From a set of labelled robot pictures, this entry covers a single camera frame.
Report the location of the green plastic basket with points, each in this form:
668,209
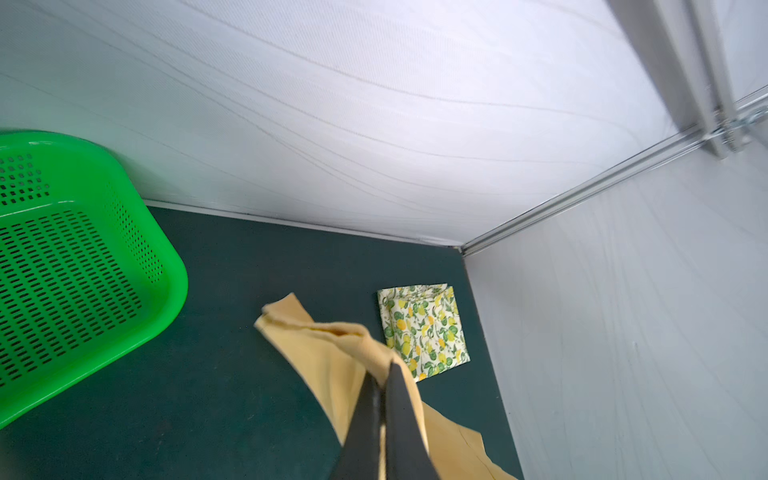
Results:
87,274

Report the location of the yellow skirt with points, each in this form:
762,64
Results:
332,358

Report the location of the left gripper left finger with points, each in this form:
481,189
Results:
360,456

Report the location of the lemon print skirt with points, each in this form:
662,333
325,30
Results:
422,324

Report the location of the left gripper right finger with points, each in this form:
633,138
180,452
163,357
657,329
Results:
405,452

